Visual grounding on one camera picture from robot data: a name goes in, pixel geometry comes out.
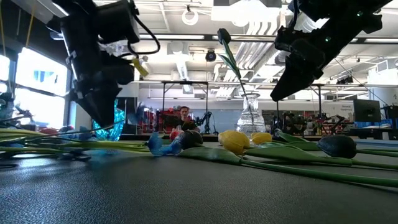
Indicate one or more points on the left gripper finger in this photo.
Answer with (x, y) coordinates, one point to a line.
(101, 105)

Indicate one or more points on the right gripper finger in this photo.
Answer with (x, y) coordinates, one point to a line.
(301, 68)

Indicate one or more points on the blue artificial flower spray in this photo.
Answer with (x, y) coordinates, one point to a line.
(154, 144)

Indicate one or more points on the clear glass vase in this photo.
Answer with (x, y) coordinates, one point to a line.
(256, 123)

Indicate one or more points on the yellow artificial tulip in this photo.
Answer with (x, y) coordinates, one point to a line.
(259, 138)
(233, 141)

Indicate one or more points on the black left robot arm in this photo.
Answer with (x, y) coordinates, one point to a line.
(77, 9)

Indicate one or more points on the small black robot arm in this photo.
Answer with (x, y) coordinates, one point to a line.
(205, 119)

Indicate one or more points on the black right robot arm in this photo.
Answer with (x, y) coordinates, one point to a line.
(342, 6)

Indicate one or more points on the blue glass vase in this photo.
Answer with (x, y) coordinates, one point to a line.
(116, 130)

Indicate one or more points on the yellow tape tag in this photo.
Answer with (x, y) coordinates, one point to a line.
(140, 67)

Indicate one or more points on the black computer monitor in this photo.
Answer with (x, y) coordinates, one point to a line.
(367, 110)

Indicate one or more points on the person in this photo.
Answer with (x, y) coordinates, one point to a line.
(185, 113)

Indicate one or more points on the long ceiling light bar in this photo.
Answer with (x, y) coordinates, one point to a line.
(186, 37)

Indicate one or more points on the black textured table mat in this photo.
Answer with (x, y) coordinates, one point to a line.
(155, 193)

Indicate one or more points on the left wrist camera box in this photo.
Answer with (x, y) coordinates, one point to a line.
(118, 21)

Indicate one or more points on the black dome camera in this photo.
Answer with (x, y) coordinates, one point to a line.
(211, 56)

